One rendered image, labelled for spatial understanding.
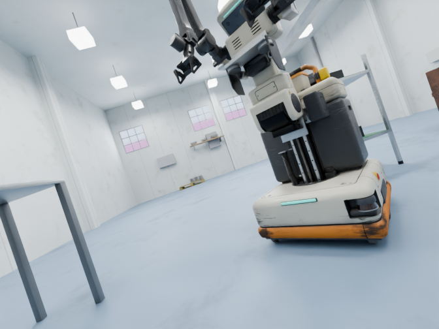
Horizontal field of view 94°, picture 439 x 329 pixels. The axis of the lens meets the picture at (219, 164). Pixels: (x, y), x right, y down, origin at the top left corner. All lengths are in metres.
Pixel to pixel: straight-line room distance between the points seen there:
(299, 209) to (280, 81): 0.65
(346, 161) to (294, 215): 0.43
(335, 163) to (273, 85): 0.57
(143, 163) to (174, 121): 2.84
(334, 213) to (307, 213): 0.12
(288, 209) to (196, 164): 10.44
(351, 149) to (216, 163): 10.44
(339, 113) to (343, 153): 0.22
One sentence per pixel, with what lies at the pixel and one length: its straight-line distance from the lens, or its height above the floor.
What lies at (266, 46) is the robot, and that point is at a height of 1.00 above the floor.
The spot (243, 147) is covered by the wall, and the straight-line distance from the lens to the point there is 11.86.
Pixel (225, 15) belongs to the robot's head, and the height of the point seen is 1.28.
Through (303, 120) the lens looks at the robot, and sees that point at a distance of 1.26.
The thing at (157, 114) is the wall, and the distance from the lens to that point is 12.08.
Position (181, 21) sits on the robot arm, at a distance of 1.29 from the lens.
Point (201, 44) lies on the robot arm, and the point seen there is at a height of 1.23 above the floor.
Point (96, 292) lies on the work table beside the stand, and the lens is 1.65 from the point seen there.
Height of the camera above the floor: 0.55
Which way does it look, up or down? level
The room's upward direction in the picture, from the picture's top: 19 degrees counter-clockwise
